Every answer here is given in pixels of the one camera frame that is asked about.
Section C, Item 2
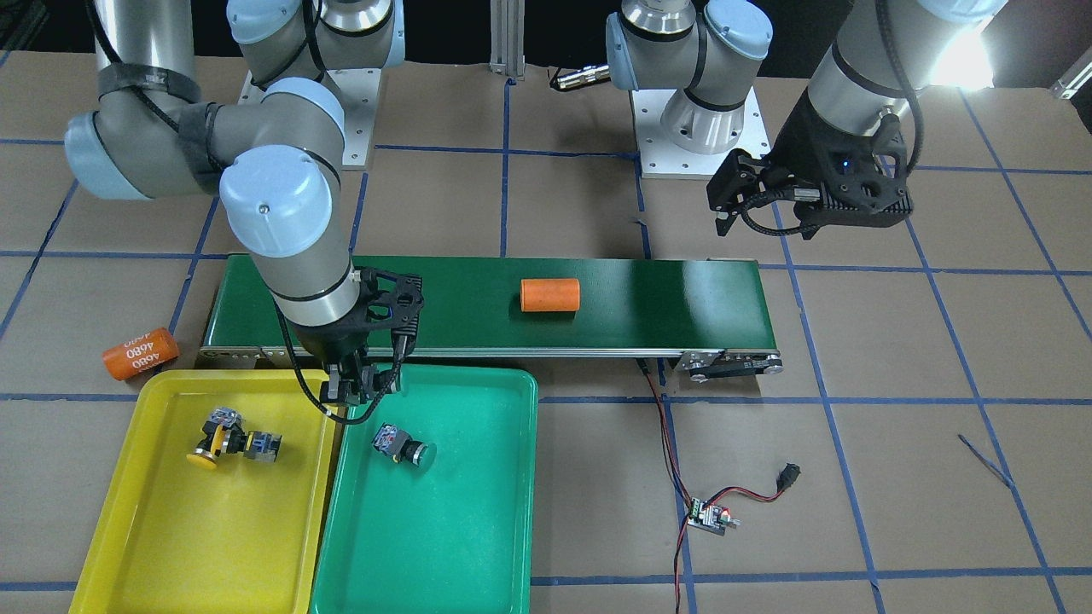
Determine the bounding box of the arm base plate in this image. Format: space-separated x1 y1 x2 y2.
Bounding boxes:
630 90 770 180
213 69 382 172

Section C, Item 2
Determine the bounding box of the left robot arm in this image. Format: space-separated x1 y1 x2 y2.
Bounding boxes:
606 1 1002 240

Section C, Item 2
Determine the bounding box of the plain orange cylinder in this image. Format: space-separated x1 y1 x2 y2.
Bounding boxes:
520 278 581 312

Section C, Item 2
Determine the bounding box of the black braided camera cable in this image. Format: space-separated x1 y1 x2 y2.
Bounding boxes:
739 189 822 240

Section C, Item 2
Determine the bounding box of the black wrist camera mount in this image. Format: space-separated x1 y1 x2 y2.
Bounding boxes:
344 267 424 361

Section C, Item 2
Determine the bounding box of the green conveyor belt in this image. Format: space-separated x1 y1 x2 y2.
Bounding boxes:
195 252 784 385

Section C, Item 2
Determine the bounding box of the yellow plastic tray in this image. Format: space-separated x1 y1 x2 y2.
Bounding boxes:
70 369 335 613

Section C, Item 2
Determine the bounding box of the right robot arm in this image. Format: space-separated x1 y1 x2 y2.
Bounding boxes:
66 1 420 411

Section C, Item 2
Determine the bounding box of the green plastic tray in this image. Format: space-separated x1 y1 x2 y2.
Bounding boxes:
311 364 538 613

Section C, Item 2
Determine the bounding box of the red black power wire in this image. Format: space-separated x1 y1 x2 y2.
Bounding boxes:
636 358 784 614

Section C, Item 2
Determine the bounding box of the yellow push button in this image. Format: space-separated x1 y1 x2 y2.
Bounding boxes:
186 408 248 470
222 429 283 463

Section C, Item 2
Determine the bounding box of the orange cylinder printed 4680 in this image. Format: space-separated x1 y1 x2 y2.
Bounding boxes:
102 327 181 381

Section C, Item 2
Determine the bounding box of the small motor controller board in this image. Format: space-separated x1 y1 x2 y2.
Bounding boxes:
686 498 740 536

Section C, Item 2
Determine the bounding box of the aluminium frame post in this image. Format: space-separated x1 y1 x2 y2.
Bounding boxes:
488 0 526 81

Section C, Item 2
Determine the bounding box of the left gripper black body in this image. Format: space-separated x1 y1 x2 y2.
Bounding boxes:
707 94 914 240

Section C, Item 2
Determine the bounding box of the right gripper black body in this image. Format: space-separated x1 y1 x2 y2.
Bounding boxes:
298 324 402 405

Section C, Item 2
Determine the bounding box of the green push button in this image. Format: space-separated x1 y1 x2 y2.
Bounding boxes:
371 423 437 469

